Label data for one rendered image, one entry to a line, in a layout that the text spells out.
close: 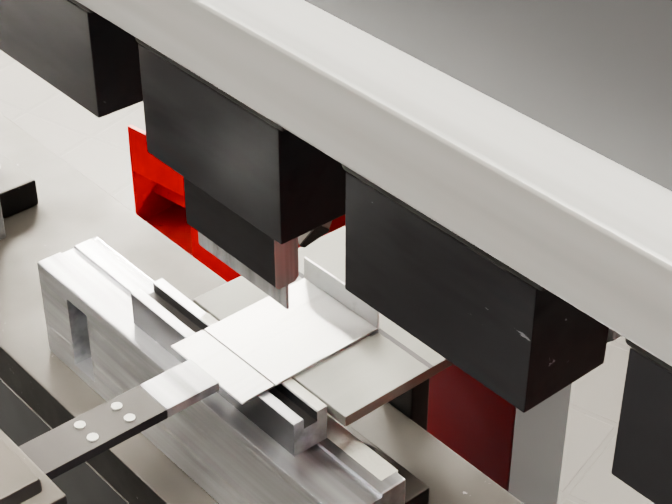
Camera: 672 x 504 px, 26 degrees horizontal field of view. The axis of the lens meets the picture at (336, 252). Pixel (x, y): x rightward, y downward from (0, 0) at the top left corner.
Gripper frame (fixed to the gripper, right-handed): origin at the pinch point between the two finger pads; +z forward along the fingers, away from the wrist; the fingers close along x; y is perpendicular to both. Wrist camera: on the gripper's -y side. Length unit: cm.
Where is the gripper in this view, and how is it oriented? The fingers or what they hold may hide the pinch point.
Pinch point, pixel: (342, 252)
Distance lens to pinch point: 108.9
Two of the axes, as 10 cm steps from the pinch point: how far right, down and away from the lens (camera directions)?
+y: -5.8, -2.4, -7.8
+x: 6.5, 4.4, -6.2
